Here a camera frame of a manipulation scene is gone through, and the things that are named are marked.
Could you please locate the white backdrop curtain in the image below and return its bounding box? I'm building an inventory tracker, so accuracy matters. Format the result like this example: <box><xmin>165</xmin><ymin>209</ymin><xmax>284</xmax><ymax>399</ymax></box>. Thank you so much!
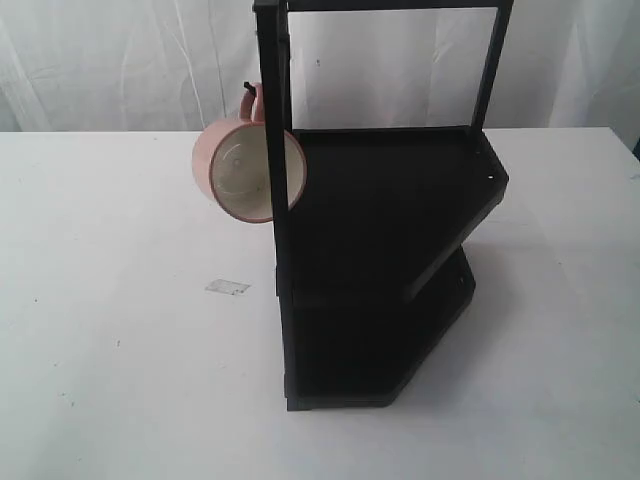
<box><xmin>1</xmin><ymin>1</ymin><xmax>639</xmax><ymax>143</ymax></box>

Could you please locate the black hook on rack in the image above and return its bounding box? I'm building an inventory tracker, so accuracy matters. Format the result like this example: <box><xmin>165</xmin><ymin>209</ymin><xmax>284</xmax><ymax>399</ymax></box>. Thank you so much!
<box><xmin>243</xmin><ymin>81</ymin><xmax>257</xmax><ymax>97</ymax></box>

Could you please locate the black two-tier shelf rack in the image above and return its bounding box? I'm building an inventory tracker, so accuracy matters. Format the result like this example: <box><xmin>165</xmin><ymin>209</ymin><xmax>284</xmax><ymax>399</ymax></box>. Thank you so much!
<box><xmin>253</xmin><ymin>1</ymin><xmax>512</xmax><ymax>411</ymax></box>

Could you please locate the pink ceramic mug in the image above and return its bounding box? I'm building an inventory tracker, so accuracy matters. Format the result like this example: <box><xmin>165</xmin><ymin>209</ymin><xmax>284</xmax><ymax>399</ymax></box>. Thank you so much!
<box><xmin>191</xmin><ymin>82</ymin><xmax>309</xmax><ymax>224</ymax></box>

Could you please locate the clear tape patch on table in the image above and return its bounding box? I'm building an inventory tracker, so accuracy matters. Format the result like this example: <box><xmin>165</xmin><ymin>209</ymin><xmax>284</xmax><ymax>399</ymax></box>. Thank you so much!
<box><xmin>205</xmin><ymin>279</ymin><xmax>250</xmax><ymax>296</ymax></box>

